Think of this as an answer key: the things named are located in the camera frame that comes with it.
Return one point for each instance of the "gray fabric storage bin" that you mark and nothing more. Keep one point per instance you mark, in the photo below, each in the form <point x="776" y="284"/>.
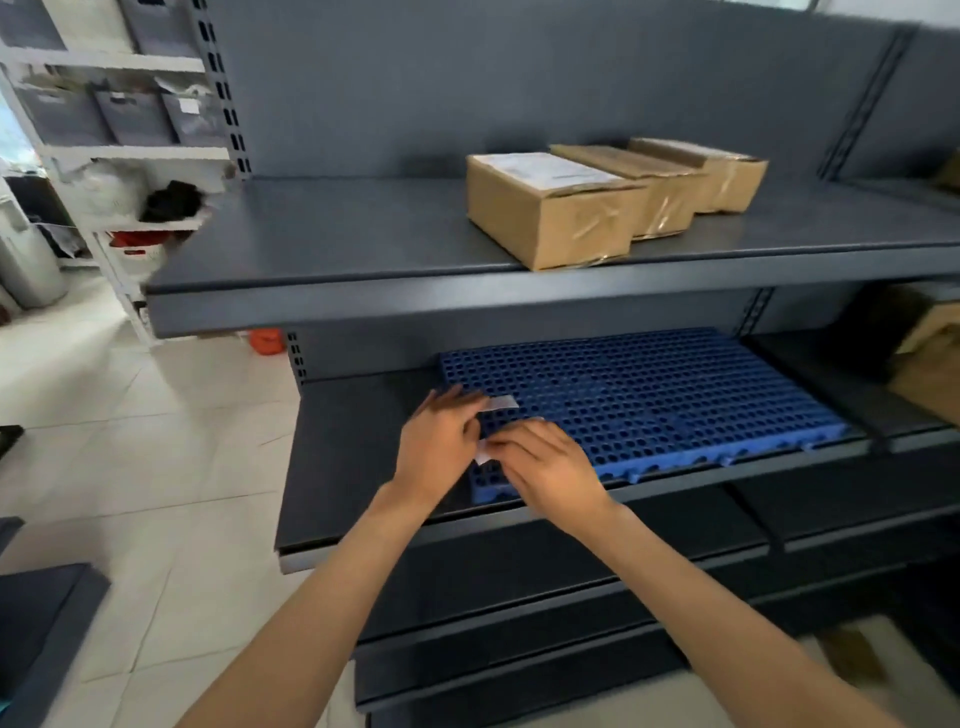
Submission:
<point x="26" y="22"/>
<point x="64" y="116"/>
<point x="161" y="26"/>
<point x="193" y="118"/>
<point x="135" y="120"/>

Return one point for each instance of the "cardboard box with white label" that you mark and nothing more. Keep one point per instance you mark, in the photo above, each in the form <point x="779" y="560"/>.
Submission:
<point x="547" y="210"/>

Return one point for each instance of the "blue perforated plastic mat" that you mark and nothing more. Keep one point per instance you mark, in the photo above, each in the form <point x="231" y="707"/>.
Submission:
<point x="660" y="390"/>

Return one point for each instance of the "person's right thumb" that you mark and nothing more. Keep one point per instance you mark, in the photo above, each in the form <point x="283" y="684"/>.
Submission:
<point x="504" y="452"/>

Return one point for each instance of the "white plastic bag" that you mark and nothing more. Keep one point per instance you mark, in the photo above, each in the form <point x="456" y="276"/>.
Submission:
<point x="109" y="193"/>

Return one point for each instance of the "orange container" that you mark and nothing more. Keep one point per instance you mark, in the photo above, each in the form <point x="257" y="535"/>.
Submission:
<point x="267" y="340"/>

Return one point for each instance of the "black crumpled bag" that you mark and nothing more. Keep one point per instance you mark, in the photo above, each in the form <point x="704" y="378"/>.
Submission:
<point x="172" y="202"/>

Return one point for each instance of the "person's left thumb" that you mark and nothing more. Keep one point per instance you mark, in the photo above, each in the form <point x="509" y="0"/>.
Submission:
<point x="471" y="435"/>

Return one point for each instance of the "white metal storage rack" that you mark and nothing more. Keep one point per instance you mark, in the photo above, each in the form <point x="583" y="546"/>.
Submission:
<point x="82" y="154"/>

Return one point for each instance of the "white paper label strip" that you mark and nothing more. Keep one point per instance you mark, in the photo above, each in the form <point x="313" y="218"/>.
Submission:
<point x="504" y="403"/>

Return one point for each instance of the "person's right hand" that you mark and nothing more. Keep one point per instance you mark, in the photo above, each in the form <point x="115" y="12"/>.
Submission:
<point x="555" y="480"/>

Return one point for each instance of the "gray cylindrical bin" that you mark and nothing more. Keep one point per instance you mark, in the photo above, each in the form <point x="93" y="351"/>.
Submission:
<point x="26" y="255"/>

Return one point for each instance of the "dark gray metal shelving unit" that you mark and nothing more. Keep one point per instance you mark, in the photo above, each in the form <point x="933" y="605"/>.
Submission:
<point x="375" y="225"/>

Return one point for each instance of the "person's right forearm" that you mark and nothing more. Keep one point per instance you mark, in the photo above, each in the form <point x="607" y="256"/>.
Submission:
<point x="720" y="622"/>

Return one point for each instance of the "red box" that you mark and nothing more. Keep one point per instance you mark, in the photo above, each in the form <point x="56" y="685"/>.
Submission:
<point x="139" y="240"/>

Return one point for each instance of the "loose dark gray shelf board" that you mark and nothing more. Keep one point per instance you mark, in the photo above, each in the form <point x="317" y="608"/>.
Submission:
<point x="41" y="637"/>

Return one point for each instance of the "person's left forearm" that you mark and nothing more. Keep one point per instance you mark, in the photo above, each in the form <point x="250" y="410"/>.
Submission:
<point x="300" y="622"/>

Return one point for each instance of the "taped brown cardboard box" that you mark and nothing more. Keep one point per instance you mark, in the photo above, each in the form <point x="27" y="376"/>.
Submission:
<point x="731" y="180"/>
<point x="660" y="199"/>

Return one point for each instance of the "person's left hand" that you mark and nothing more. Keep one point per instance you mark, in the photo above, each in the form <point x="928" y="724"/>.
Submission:
<point x="427" y="450"/>

